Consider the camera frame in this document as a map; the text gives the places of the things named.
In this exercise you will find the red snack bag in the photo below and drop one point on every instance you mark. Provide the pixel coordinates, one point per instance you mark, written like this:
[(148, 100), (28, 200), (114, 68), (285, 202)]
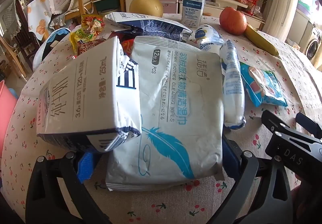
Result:
[(128, 46)]

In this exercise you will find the brown red snack packet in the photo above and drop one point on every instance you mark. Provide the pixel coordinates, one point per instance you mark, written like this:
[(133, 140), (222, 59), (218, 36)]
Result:
[(90, 46)]

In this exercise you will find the red apple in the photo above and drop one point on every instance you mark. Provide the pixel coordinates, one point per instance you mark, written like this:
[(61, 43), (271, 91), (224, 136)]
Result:
[(232, 21)]

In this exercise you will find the yellow green snack wrapper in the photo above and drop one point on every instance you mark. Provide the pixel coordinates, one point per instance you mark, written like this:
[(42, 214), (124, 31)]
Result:
[(80, 37)]

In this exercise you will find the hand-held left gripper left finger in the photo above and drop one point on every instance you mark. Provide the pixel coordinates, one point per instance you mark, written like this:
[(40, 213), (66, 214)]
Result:
[(85, 168)]

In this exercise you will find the white plastic bottle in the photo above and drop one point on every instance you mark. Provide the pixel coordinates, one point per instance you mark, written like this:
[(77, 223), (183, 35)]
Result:
[(194, 0)]

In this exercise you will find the dark wooden chair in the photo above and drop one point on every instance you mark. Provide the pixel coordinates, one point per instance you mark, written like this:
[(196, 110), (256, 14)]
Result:
[(24, 25)]

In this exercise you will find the white wipes packet blue feather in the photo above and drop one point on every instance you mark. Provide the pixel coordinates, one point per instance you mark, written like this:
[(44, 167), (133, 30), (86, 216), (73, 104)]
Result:
[(176, 113)]

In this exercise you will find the long white blue packet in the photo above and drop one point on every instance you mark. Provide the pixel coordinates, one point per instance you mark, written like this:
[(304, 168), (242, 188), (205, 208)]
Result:
[(232, 88)]

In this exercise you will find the flattened blue white carton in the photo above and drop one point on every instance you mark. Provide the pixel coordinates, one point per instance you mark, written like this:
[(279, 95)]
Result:
[(151, 25)]

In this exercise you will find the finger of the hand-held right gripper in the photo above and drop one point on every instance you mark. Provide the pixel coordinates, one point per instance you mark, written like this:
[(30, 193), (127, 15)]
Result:
[(274, 123), (309, 125)]

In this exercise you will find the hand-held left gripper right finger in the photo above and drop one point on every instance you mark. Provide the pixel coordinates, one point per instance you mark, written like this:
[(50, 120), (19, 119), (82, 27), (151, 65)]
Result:
[(230, 161)]

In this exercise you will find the dark green box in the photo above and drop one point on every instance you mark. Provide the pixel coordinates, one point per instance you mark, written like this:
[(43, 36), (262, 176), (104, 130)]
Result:
[(105, 5)]

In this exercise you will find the pink storage box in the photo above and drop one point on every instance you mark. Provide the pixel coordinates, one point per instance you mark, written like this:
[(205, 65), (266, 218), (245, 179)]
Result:
[(167, 6)]

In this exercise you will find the white blue squeezed pouch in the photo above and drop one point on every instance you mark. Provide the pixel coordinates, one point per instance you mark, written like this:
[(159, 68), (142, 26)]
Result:
[(208, 37)]

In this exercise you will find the white TV cabinet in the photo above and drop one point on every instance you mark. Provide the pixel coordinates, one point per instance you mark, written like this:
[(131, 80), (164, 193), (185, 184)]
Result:
[(218, 0)]

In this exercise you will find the blue snack wrapper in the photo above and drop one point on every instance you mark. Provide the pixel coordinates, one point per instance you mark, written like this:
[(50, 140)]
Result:
[(264, 88)]

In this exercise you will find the red yellow candy wrapper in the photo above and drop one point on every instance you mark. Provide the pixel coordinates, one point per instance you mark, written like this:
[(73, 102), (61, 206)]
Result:
[(93, 23)]

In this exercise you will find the yellow banana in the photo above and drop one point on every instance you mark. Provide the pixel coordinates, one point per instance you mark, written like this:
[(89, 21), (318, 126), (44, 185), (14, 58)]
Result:
[(261, 40)]

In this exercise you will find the yellow pomelo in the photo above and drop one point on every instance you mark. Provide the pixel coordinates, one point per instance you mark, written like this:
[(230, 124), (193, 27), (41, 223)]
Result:
[(146, 6)]

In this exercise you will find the dining table orange print cloth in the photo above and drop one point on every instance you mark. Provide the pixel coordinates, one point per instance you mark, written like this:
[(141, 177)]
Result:
[(37, 17)]

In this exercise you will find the pink plastic bucket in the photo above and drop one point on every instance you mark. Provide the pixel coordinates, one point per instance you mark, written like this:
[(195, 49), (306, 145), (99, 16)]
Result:
[(6, 118)]

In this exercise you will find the small chair blue backrest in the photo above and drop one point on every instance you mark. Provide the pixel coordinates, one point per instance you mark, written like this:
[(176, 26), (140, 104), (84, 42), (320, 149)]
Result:
[(47, 47)]

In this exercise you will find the standing air conditioner lace cover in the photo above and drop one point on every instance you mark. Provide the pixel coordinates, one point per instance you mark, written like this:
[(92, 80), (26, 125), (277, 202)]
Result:
[(284, 10)]

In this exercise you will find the white milk carton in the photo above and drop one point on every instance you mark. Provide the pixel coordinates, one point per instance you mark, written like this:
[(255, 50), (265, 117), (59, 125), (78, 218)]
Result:
[(85, 98)]

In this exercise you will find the washing machine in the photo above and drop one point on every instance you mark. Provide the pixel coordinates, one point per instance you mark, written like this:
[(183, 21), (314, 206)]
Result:
[(314, 45)]

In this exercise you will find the cherry print tablecloth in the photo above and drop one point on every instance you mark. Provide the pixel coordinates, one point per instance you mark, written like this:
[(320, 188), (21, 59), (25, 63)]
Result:
[(276, 75)]

